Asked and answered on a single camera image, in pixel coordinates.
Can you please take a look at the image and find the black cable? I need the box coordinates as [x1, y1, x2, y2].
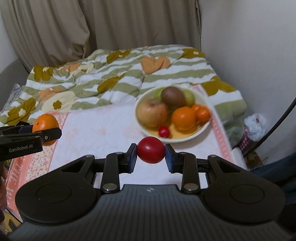
[242, 97, 296, 157]

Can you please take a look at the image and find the yellow-red apple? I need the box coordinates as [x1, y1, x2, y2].
[136, 98, 168, 128]

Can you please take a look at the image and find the brown kiwi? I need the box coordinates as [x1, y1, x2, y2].
[161, 86, 186, 108]

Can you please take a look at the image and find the large orange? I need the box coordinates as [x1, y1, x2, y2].
[32, 113, 60, 133]

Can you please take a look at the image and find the green grape fruit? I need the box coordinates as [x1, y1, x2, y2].
[183, 89, 195, 107]
[154, 87, 165, 100]

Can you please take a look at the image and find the left green grape fruit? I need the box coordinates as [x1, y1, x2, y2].
[154, 87, 165, 100]

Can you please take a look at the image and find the white plastic bag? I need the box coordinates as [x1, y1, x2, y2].
[239, 114, 266, 152]

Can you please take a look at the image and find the small cherry tomato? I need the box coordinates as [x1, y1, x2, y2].
[158, 126, 171, 138]

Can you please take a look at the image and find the right green grape fruit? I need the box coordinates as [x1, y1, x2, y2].
[183, 89, 195, 107]

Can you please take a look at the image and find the beige curtain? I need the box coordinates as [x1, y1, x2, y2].
[1, 1, 201, 70]

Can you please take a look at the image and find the small mandarin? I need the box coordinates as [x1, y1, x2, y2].
[195, 106, 211, 123]

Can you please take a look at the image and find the pink floral towel cloth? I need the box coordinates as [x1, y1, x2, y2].
[5, 84, 234, 215]

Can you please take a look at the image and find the large red tomato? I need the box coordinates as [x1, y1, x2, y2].
[137, 137, 166, 164]

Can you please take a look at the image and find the grey sofa backrest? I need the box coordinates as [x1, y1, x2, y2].
[1, 60, 29, 110]

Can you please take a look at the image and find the striped floral duvet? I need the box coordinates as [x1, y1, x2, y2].
[1, 45, 247, 126]

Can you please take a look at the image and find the cream oval bowl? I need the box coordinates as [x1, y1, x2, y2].
[134, 87, 211, 144]

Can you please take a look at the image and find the small orange behind gripper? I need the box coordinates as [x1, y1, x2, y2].
[190, 104, 203, 113]

